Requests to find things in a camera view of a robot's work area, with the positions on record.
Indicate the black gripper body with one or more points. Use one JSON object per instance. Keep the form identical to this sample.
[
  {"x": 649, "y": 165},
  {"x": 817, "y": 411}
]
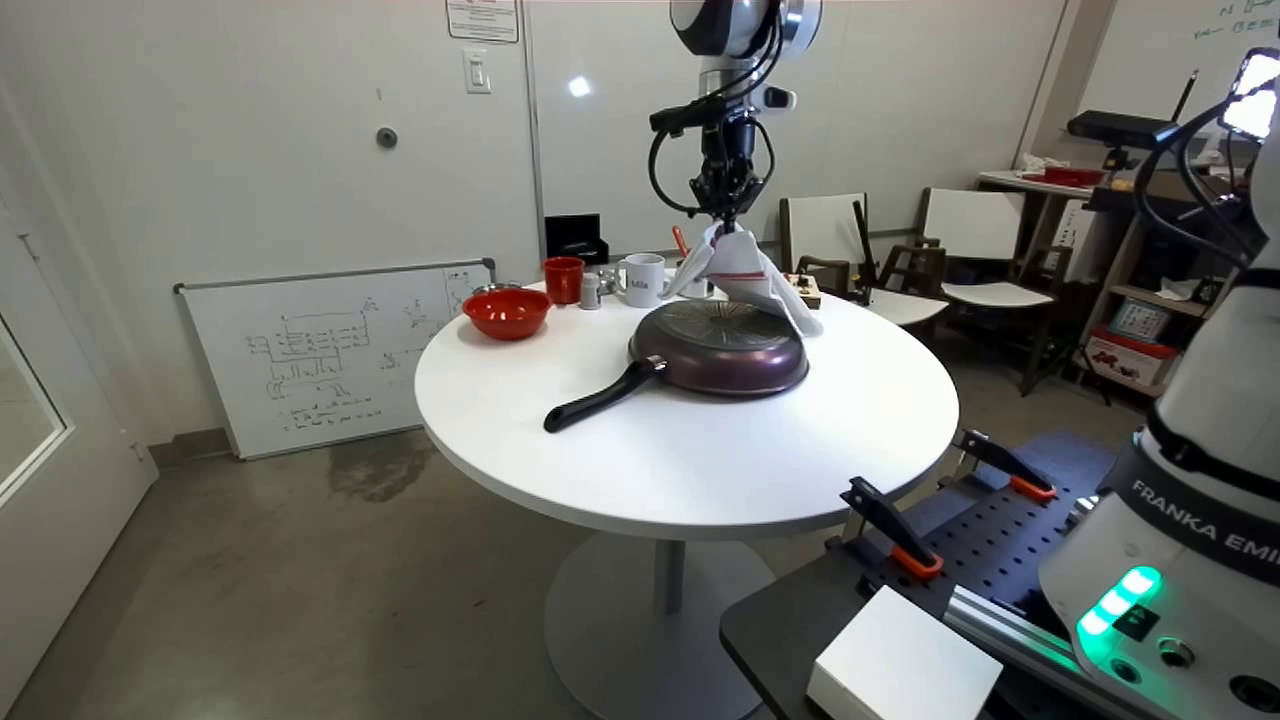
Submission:
[{"x": 729, "y": 156}]

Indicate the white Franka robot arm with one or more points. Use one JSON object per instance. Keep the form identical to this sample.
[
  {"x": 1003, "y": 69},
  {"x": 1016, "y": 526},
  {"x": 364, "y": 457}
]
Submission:
[{"x": 1206, "y": 400}]

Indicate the dark purple frying pan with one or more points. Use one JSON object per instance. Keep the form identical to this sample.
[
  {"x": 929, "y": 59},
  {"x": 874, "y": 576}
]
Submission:
[{"x": 726, "y": 353}]

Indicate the white chair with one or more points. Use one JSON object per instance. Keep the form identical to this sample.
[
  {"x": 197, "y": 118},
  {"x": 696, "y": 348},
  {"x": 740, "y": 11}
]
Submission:
[
  {"x": 980, "y": 224},
  {"x": 826, "y": 230}
]

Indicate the wooden toy busy board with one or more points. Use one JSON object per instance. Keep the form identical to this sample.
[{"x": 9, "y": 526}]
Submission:
[{"x": 804, "y": 287}]

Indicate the white mug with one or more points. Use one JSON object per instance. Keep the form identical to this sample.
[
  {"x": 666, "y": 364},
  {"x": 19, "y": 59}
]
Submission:
[{"x": 641, "y": 278}]

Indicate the small steel cup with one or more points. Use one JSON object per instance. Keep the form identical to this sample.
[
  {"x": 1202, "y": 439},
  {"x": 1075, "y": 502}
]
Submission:
[{"x": 589, "y": 290}]

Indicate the red cup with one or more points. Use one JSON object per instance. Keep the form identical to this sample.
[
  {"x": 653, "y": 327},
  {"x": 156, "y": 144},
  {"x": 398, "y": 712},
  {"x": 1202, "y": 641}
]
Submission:
[{"x": 563, "y": 281}]

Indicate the red bowl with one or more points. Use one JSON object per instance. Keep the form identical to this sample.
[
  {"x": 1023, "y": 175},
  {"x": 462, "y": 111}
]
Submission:
[{"x": 507, "y": 312}]

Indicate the red tray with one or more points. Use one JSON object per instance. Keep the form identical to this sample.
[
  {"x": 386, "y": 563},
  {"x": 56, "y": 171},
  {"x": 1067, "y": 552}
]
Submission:
[{"x": 1071, "y": 175}]

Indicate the black clamp orange tip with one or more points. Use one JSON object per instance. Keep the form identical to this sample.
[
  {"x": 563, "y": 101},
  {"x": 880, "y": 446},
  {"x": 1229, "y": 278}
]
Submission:
[
  {"x": 1005, "y": 466},
  {"x": 889, "y": 521}
]

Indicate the black device with antenna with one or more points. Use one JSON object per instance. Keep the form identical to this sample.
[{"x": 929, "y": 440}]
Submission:
[{"x": 1121, "y": 131}]

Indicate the whiteboard with drawing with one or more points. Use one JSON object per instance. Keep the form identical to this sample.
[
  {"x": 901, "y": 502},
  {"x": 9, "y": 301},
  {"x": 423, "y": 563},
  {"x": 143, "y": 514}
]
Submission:
[{"x": 335, "y": 362}]

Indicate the wooden shelf unit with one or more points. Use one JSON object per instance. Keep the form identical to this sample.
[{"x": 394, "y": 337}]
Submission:
[{"x": 1145, "y": 320}]

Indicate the white box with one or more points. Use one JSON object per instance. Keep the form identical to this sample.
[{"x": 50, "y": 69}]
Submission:
[{"x": 904, "y": 662}]

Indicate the white door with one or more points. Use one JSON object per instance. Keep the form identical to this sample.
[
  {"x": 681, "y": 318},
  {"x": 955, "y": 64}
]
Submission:
[{"x": 67, "y": 533}]

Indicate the black wall tray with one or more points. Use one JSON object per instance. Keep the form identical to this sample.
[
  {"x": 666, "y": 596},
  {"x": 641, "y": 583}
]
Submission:
[{"x": 578, "y": 242}]

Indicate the white light switch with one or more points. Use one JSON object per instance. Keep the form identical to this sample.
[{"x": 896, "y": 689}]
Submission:
[{"x": 479, "y": 75}]

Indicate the paper wall sign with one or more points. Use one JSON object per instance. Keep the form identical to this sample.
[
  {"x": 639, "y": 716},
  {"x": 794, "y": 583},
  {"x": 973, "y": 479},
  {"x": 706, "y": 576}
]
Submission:
[{"x": 481, "y": 18}]

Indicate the round grey wall knob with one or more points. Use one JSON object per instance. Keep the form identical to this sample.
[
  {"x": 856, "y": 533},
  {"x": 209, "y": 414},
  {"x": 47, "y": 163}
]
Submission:
[{"x": 386, "y": 139}]

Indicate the white table pedestal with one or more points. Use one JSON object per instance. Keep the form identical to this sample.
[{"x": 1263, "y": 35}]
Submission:
[{"x": 653, "y": 627}]

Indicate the aluminium rail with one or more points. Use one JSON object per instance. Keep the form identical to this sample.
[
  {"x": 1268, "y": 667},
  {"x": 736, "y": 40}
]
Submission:
[{"x": 1005, "y": 627}]

